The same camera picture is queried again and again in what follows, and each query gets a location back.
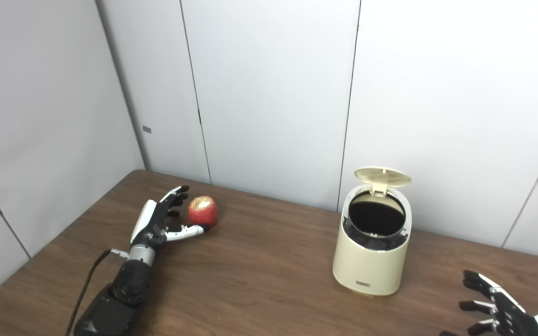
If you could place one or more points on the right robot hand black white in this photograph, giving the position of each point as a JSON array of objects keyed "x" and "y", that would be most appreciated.
[{"x": 507, "y": 312}]

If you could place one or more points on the cream-colored bin body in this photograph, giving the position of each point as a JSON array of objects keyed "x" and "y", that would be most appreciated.
[{"x": 371, "y": 261}]

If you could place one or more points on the red apple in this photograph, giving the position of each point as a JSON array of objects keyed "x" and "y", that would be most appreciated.
[{"x": 202, "y": 211}]

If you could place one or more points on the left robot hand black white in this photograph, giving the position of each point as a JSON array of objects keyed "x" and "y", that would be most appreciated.
[{"x": 150, "y": 224}]

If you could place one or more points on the cream round bin lid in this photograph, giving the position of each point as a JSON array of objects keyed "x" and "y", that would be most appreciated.
[{"x": 383, "y": 176}]

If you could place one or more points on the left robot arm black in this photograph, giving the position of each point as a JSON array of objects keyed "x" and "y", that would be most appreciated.
[{"x": 119, "y": 294}]

